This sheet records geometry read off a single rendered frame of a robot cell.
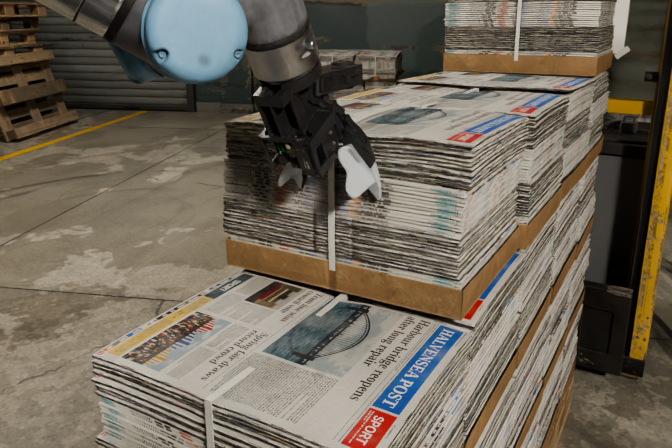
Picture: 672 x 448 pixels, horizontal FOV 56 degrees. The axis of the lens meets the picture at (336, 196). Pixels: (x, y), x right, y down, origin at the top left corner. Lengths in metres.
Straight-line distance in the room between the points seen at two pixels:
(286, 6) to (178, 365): 0.41
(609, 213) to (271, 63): 1.85
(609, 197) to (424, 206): 1.62
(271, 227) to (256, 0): 0.39
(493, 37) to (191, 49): 1.26
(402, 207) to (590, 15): 0.92
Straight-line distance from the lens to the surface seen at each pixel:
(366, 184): 0.77
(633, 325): 2.36
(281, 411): 0.67
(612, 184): 2.35
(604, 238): 2.40
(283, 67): 0.66
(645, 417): 2.29
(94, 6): 0.48
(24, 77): 7.39
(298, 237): 0.89
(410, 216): 0.80
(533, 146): 1.04
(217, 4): 0.47
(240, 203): 0.94
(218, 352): 0.77
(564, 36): 1.62
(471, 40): 1.67
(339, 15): 7.64
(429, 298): 0.83
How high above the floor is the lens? 1.21
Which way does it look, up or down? 16 degrees down
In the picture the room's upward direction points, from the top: straight up
